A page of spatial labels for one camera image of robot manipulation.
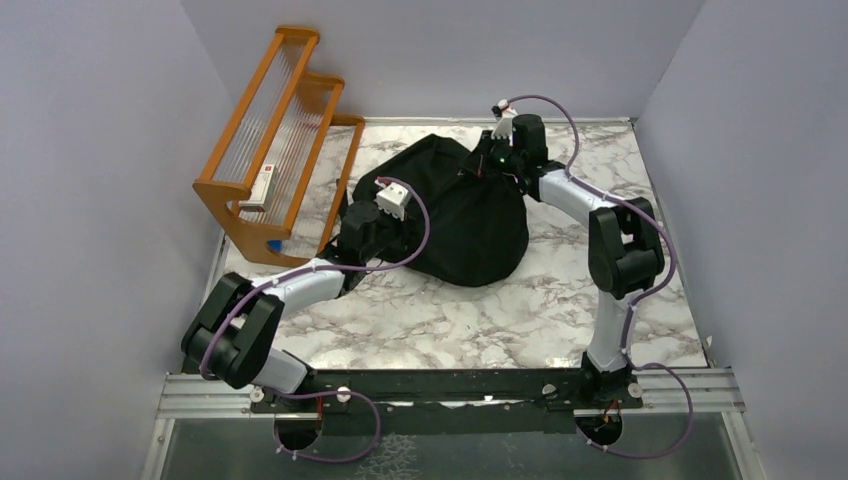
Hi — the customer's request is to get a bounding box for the orange wooden rack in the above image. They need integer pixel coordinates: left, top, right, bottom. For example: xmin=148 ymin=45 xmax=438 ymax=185
xmin=193 ymin=25 xmax=366 ymax=267

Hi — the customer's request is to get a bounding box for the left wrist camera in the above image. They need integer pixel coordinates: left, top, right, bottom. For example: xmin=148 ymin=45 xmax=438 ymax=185
xmin=375 ymin=177 xmax=412 ymax=221

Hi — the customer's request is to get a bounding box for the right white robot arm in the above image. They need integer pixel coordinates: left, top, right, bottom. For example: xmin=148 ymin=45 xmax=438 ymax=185
xmin=472 ymin=113 xmax=665 ymax=407

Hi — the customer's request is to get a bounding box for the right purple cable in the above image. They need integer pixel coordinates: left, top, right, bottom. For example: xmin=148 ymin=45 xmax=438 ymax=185
xmin=504 ymin=93 xmax=696 ymax=460

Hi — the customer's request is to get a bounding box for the black backpack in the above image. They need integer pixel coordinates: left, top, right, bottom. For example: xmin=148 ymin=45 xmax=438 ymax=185
xmin=352 ymin=134 xmax=529 ymax=287

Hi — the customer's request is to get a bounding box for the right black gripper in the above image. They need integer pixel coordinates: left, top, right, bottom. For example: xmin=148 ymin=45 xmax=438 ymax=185
xmin=462 ymin=130 xmax=524 ymax=177

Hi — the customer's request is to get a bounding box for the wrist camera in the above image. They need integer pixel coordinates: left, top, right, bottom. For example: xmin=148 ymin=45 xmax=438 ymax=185
xmin=491 ymin=99 xmax=518 ymax=145
xmin=375 ymin=177 xmax=412 ymax=221

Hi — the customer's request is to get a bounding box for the small white red box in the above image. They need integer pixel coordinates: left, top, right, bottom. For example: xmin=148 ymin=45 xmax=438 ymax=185
xmin=239 ymin=163 xmax=278 ymax=213

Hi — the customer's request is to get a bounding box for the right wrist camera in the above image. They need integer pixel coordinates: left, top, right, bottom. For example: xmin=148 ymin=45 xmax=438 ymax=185
xmin=491 ymin=99 xmax=518 ymax=145

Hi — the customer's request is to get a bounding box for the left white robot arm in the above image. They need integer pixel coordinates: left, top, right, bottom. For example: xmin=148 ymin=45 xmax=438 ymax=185
xmin=180 ymin=199 xmax=415 ymax=411

